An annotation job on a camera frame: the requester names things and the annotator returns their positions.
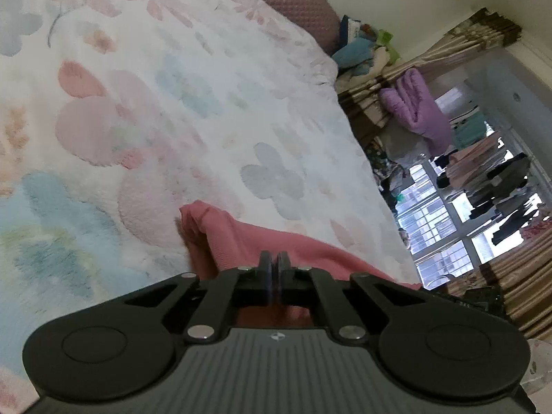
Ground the floral clothes pile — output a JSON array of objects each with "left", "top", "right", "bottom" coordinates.
[{"left": 366, "top": 134, "right": 411, "bottom": 208}]

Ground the floral fleece blanket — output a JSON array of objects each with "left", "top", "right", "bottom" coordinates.
[{"left": 0, "top": 0, "right": 425, "bottom": 402}]

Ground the beige brown curtain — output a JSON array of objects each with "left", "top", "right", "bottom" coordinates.
[
  {"left": 336, "top": 8, "right": 523, "bottom": 149},
  {"left": 423, "top": 220, "right": 552, "bottom": 342}
]

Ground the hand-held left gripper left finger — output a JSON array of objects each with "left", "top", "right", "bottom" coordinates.
[{"left": 114, "top": 250, "right": 279, "bottom": 343}]

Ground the purple quilt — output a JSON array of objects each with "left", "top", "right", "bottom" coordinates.
[{"left": 379, "top": 68, "right": 454, "bottom": 157}]

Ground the window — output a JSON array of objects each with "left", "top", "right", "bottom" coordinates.
[{"left": 394, "top": 86, "right": 552, "bottom": 290}]

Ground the dark blue pillow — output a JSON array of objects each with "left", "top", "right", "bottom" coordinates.
[{"left": 338, "top": 15, "right": 364, "bottom": 45}]

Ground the teal plush toy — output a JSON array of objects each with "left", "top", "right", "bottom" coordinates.
[{"left": 332, "top": 37, "right": 381, "bottom": 70}]

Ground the pink turtleneck top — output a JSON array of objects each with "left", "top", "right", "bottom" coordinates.
[{"left": 179, "top": 200, "right": 423, "bottom": 328}]

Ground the hanging laundry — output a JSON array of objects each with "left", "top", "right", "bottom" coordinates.
[{"left": 435, "top": 108, "right": 552, "bottom": 246}]

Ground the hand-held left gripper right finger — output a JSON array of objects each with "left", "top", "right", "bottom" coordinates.
[{"left": 274, "top": 251, "right": 432, "bottom": 345}]

